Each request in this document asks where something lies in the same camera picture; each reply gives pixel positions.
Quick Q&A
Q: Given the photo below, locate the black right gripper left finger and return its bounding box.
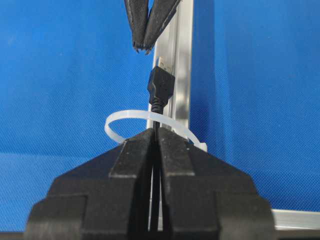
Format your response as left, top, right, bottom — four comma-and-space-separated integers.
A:
24, 129, 153, 240

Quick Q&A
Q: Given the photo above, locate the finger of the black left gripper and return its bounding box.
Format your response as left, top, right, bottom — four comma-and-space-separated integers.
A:
124, 0, 151, 53
143, 0, 181, 54

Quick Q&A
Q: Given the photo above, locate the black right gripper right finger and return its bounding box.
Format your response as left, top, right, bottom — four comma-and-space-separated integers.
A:
158, 128, 275, 240

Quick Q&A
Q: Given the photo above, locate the black USB cable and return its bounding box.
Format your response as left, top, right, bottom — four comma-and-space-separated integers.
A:
146, 56, 176, 233

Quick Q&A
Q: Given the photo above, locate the white zip tie loop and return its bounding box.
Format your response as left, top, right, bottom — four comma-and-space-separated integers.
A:
104, 109, 208, 152

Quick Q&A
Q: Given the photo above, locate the aluminium extrusion square frame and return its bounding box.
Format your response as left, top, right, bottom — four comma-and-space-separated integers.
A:
154, 0, 320, 230

